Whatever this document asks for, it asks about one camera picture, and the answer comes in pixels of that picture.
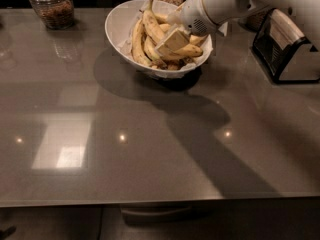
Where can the long top yellow banana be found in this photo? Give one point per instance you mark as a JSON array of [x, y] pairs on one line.
[[155, 32]]

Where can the back yellow banana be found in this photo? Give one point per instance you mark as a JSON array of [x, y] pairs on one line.
[[161, 18]]

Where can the right yellow banana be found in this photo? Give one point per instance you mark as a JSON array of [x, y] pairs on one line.
[[196, 40]]

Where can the glass jar with nuts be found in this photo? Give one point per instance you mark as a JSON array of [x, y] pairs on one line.
[[254, 22], [55, 14]]

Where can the left glass jar with nuts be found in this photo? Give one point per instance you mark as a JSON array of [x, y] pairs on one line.
[[55, 14]]

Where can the white paper bowl liner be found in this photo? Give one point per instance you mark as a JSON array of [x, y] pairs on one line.
[[125, 48]]

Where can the right glass jar with nuts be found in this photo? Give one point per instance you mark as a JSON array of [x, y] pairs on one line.
[[254, 22]]

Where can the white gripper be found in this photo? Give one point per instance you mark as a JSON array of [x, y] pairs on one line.
[[192, 14]]

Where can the white standing sign card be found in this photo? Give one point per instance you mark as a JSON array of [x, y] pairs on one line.
[[221, 29]]

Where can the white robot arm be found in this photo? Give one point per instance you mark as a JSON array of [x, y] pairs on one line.
[[305, 13]]

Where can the left yellow banana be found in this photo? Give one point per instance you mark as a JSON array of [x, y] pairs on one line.
[[138, 53]]

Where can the white ceramic bowl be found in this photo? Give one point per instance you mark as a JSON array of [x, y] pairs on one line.
[[119, 25]]

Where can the small lower yellow banana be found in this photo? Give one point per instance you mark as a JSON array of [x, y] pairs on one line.
[[149, 49]]

